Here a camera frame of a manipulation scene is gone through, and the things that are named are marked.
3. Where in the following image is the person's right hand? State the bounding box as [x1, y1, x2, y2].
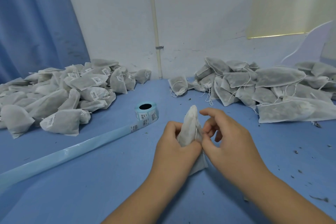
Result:
[199, 108, 272, 189]

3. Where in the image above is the person's left hand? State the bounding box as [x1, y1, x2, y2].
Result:
[148, 121, 203, 193]

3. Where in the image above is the white mesh herb bag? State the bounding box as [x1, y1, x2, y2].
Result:
[176, 105, 210, 176]

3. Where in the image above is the blue label roll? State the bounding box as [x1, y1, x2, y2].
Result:
[0, 101, 160, 193]

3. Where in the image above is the pile of unlabelled herb bags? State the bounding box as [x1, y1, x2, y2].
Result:
[168, 57, 336, 124]

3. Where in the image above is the pile of labelled herb bags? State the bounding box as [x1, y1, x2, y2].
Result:
[0, 58, 152, 139]

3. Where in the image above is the white curved board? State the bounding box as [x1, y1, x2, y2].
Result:
[283, 21, 336, 67]

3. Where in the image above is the blue curtain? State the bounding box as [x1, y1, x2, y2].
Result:
[0, 0, 91, 84]

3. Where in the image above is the white wall pipe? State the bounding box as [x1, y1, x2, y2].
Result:
[147, 0, 164, 79]

